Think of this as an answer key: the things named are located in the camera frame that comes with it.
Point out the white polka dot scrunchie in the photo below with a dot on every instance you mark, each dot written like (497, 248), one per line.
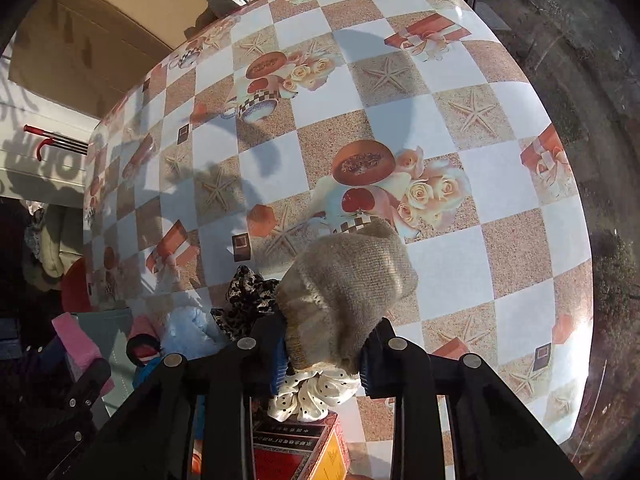
(320, 392)

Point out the light blue fluffy pompom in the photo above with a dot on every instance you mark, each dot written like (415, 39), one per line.
(192, 330)

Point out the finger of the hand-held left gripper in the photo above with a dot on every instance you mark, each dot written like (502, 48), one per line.
(90, 380)

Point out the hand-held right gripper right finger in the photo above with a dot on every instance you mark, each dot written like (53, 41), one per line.
(364, 371)

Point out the navy red striped sock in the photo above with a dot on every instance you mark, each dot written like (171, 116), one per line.
(142, 346)

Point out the red yellow carton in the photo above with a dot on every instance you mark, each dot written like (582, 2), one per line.
(295, 452)

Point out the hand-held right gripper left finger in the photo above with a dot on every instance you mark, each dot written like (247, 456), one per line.
(280, 371)

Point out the pale green sofa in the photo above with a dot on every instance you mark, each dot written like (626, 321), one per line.
(55, 245)

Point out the beige knit sock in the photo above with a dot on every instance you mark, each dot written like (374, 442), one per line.
(345, 285)

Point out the pink knit hat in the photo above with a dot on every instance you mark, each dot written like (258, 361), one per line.
(80, 345)

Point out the checkered printed tablecloth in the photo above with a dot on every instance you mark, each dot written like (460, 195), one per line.
(400, 85)

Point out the white cardboard box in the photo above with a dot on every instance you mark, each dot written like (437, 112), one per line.
(116, 345)

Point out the clothes heap on sofa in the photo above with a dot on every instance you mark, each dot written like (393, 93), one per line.
(34, 232)

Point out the blue fluffy sock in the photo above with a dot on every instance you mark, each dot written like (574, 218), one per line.
(149, 372)

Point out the leopard print scrunchie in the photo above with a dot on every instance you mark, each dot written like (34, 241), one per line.
(245, 300)

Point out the red plastic chair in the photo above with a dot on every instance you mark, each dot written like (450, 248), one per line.
(76, 285)

